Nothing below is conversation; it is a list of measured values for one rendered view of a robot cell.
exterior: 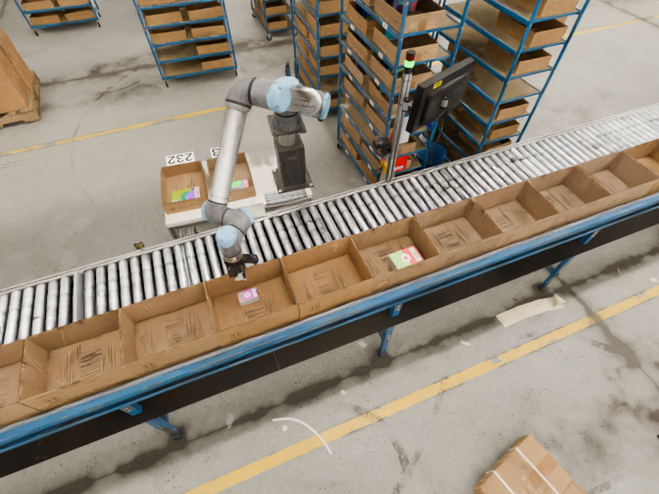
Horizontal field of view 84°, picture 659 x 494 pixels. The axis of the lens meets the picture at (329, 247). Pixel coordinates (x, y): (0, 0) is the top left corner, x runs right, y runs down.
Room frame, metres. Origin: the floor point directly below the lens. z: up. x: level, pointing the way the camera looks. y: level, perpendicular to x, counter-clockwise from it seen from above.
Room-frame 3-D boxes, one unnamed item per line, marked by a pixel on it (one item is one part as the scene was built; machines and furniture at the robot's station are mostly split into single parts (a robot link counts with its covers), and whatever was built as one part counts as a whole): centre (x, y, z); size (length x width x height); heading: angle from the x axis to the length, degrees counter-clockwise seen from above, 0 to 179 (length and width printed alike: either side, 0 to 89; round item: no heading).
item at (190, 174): (1.86, 1.01, 0.80); 0.38 x 0.28 x 0.10; 17
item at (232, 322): (0.87, 0.38, 0.96); 0.39 x 0.29 x 0.17; 112
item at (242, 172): (1.95, 0.70, 0.80); 0.38 x 0.28 x 0.10; 18
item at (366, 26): (3.16, -0.34, 1.39); 0.40 x 0.30 x 0.10; 20
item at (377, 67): (2.73, -0.53, 1.19); 0.40 x 0.30 x 0.10; 22
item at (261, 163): (1.97, 0.68, 0.74); 1.00 x 0.58 x 0.03; 107
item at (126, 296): (1.04, 1.18, 0.72); 0.52 x 0.05 x 0.05; 22
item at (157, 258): (1.12, 1.00, 0.72); 0.52 x 0.05 x 0.05; 22
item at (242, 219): (1.11, 0.42, 1.29); 0.12 x 0.12 x 0.09; 70
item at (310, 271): (1.02, 0.02, 0.96); 0.39 x 0.29 x 0.17; 112
